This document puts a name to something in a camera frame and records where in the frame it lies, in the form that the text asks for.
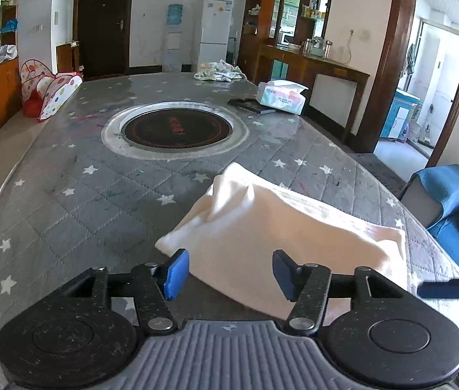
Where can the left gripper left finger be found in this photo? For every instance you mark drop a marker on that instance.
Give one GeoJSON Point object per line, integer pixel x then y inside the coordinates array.
{"type": "Point", "coordinates": [155, 285]}

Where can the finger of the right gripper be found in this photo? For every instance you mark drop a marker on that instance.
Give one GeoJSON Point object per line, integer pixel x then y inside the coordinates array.
{"type": "Point", "coordinates": [449, 289]}

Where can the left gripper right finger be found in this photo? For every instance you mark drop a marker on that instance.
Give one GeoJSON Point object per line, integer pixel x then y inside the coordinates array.
{"type": "Point", "coordinates": [307, 286]}

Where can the cream white garment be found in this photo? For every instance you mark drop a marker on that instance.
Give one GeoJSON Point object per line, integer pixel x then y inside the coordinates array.
{"type": "Point", "coordinates": [232, 231]}

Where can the blue sofa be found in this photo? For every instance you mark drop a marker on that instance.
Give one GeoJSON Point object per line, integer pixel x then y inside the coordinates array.
{"type": "Point", "coordinates": [432, 196]}

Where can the grey star quilted table cover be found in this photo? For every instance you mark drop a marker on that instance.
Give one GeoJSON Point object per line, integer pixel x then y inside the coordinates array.
{"type": "Point", "coordinates": [72, 204]}

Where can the round induction cooktop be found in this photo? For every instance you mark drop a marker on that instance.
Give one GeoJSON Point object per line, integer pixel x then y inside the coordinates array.
{"type": "Point", "coordinates": [174, 130]}

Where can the blue cabinet in doorway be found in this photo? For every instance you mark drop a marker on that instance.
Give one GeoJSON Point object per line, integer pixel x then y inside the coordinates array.
{"type": "Point", "coordinates": [396, 126]}

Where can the tissue pack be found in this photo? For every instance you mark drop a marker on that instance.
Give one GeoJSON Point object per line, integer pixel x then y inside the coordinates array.
{"type": "Point", "coordinates": [282, 95]}

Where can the polka dot play tent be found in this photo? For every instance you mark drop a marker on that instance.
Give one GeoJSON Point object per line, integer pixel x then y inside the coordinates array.
{"type": "Point", "coordinates": [43, 93]}

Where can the crumpled patterned cloth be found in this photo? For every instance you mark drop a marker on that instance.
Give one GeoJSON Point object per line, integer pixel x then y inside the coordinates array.
{"type": "Point", "coordinates": [219, 72]}

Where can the water dispenser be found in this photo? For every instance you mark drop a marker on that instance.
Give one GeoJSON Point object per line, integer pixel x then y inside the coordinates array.
{"type": "Point", "coordinates": [172, 39]}

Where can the glass jars on table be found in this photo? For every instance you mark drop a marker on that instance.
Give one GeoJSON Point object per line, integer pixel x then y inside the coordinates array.
{"type": "Point", "coordinates": [317, 47]}

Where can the white refrigerator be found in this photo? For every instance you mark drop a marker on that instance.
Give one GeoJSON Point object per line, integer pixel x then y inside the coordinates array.
{"type": "Point", "coordinates": [212, 31]}

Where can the dark wooden door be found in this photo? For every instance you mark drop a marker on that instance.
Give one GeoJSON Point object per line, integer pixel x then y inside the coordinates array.
{"type": "Point", "coordinates": [102, 29]}

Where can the right wooden display cabinet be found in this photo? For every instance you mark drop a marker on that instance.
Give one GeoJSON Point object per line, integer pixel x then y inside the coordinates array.
{"type": "Point", "coordinates": [286, 23]}

